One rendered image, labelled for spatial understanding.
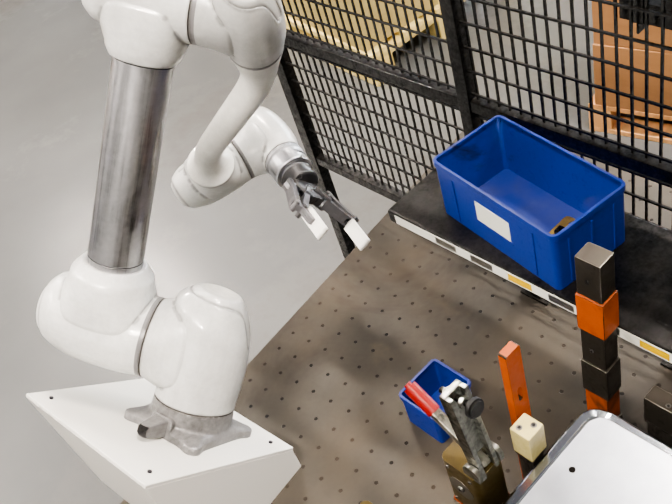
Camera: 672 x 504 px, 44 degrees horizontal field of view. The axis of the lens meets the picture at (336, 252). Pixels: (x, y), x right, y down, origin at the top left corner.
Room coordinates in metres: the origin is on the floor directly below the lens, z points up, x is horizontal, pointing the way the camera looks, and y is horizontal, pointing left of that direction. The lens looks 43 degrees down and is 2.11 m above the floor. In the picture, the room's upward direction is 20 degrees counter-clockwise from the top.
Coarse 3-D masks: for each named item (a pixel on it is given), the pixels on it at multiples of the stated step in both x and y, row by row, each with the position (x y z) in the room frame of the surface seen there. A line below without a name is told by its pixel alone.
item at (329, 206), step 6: (318, 186) 1.39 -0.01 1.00; (318, 192) 1.38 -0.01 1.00; (324, 192) 1.39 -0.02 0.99; (330, 198) 1.37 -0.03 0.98; (324, 204) 1.37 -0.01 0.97; (330, 204) 1.36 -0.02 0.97; (324, 210) 1.36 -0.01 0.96; (330, 210) 1.36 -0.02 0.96; (336, 210) 1.35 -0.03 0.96; (342, 210) 1.35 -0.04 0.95; (336, 216) 1.35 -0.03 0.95; (342, 216) 1.34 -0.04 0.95; (348, 216) 1.34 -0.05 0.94; (342, 222) 1.34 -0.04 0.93
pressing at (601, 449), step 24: (576, 432) 0.64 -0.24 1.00; (600, 432) 0.63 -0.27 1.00; (624, 432) 0.61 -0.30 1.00; (552, 456) 0.62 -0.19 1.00; (576, 456) 0.61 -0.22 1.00; (600, 456) 0.59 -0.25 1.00; (624, 456) 0.58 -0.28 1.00; (648, 456) 0.57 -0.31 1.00; (528, 480) 0.59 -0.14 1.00; (552, 480) 0.58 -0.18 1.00; (576, 480) 0.57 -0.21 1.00; (600, 480) 0.56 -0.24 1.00; (624, 480) 0.55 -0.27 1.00; (648, 480) 0.53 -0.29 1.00
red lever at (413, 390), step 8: (408, 384) 0.72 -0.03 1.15; (416, 384) 0.72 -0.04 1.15; (408, 392) 0.71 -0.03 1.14; (416, 392) 0.70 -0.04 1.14; (424, 392) 0.70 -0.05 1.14; (416, 400) 0.70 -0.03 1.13; (424, 400) 0.69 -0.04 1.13; (432, 400) 0.69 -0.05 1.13; (424, 408) 0.69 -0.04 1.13; (432, 408) 0.68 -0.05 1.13; (432, 416) 0.68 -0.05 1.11; (440, 416) 0.67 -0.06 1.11; (440, 424) 0.67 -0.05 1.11; (448, 424) 0.66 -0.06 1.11; (448, 432) 0.65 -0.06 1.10; (456, 440) 0.64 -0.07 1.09; (480, 456) 0.62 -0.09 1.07; (488, 456) 0.62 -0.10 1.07; (488, 464) 0.61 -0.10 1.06
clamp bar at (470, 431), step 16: (464, 384) 0.64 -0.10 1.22; (448, 400) 0.62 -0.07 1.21; (464, 400) 0.62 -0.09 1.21; (480, 400) 0.61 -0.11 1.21; (448, 416) 0.63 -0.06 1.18; (464, 416) 0.63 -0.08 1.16; (480, 416) 0.63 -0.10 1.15; (464, 432) 0.61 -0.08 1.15; (480, 432) 0.62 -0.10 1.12; (464, 448) 0.61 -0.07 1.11; (480, 448) 0.62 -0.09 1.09; (480, 464) 0.60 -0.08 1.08; (496, 464) 0.61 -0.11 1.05
